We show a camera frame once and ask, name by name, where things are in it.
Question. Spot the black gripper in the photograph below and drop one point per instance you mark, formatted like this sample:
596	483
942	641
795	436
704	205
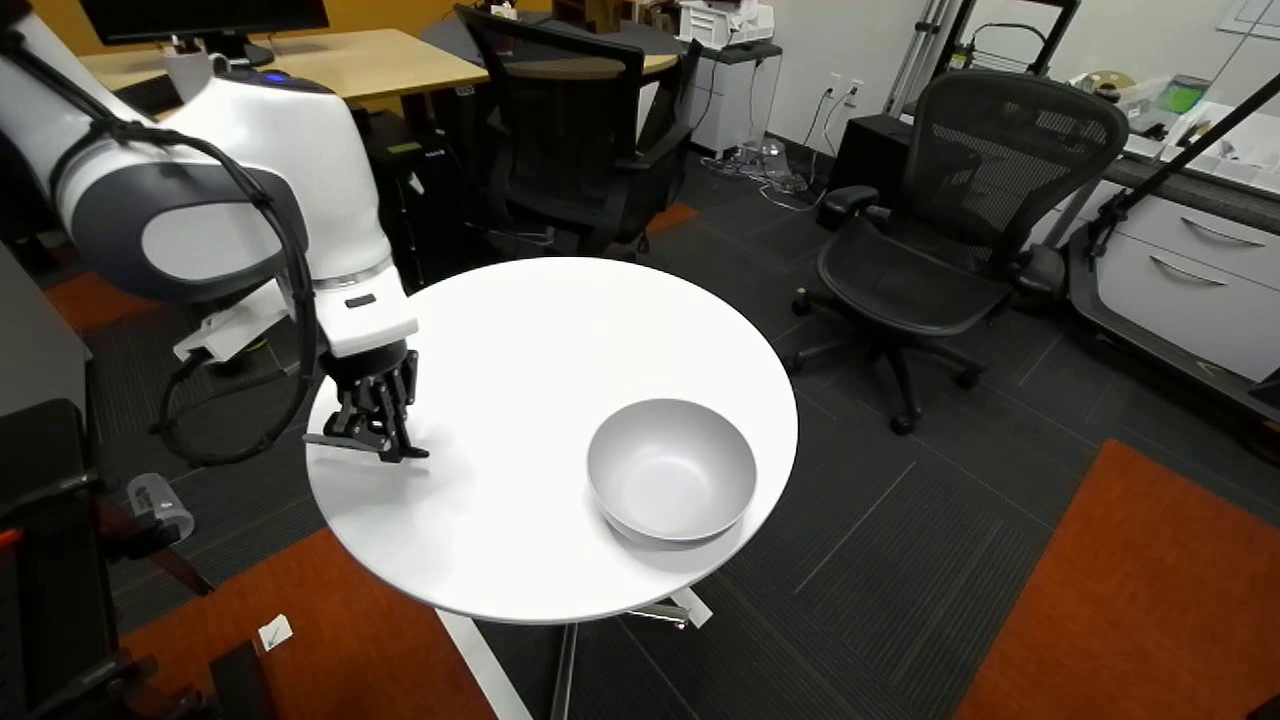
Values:
371	378

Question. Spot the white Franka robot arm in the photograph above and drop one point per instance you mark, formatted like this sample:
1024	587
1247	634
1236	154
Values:
267	144

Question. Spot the small white floor item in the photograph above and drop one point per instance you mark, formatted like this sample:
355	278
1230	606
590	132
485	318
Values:
274	634

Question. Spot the white table base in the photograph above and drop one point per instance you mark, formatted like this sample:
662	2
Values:
467	653

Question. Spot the white bowl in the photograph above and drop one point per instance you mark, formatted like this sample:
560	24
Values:
664	474

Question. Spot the black padded office chair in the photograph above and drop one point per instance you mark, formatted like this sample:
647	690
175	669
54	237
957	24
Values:
560	132

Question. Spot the grey metal mounting plate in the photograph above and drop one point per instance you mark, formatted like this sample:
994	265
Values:
27	333

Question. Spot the wooden desk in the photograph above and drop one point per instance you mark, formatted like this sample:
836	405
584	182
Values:
373	63

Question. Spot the black computer monitor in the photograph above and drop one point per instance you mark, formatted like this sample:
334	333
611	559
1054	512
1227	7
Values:
202	18

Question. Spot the small white cabinet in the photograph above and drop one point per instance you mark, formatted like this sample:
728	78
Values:
735	103

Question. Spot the white printer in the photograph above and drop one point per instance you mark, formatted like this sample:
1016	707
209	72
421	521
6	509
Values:
724	21

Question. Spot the black computer box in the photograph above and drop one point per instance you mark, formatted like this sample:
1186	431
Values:
881	154

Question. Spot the black mesh office chair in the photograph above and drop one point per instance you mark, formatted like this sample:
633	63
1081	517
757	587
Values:
935	274

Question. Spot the white drawer cabinet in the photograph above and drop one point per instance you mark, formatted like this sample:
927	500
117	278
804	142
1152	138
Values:
1186	284

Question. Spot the black slanted stand pole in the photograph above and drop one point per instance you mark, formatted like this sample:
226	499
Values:
1174	160

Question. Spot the green desk item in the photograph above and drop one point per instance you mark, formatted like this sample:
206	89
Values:
1183	92

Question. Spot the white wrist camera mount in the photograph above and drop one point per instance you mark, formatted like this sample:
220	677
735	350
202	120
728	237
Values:
234	325

